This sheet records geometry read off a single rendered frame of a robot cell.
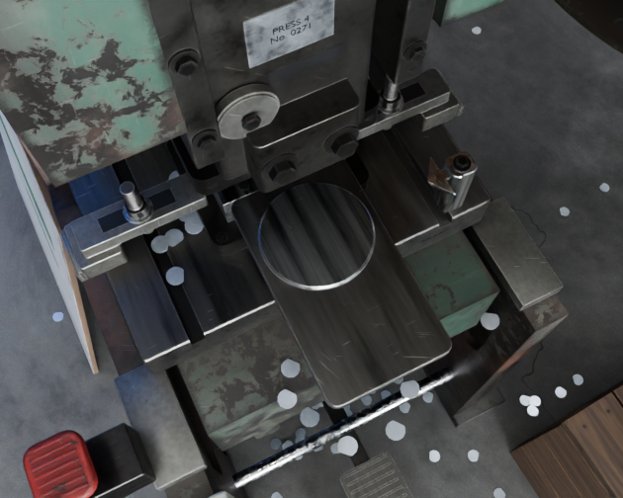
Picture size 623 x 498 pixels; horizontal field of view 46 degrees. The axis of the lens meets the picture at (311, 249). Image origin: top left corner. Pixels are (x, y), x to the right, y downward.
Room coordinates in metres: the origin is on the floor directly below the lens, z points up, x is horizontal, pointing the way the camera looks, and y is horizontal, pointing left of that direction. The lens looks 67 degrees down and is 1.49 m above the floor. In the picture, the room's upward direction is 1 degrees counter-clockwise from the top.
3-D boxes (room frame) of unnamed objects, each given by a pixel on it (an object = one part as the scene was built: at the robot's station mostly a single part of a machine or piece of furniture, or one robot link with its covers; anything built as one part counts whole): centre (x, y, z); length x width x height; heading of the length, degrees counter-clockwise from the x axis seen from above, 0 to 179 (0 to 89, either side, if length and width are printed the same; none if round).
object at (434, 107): (0.50, -0.10, 0.76); 0.17 x 0.06 x 0.10; 115
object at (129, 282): (0.43, 0.05, 0.68); 0.45 x 0.30 x 0.06; 115
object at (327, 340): (0.27, -0.03, 0.72); 0.25 x 0.14 x 0.14; 25
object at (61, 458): (0.08, 0.25, 0.72); 0.07 x 0.06 x 0.08; 25
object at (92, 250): (0.36, 0.20, 0.76); 0.17 x 0.06 x 0.10; 115
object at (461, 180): (0.39, -0.16, 0.75); 0.03 x 0.03 x 0.10; 25
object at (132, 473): (0.09, 0.23, 0.62); 0.10 x 0.06 x 0.20; 115
